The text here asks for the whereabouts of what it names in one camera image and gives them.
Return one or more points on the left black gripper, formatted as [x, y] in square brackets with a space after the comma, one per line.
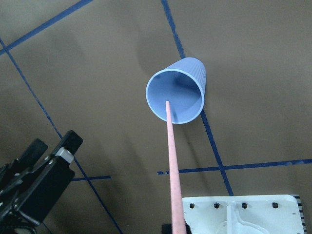
[29, 197]

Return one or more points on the pink chopstick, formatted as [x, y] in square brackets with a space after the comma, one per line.
[178, 222]

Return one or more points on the blue ribbed plastic cup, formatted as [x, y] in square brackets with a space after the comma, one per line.
[183, 84]

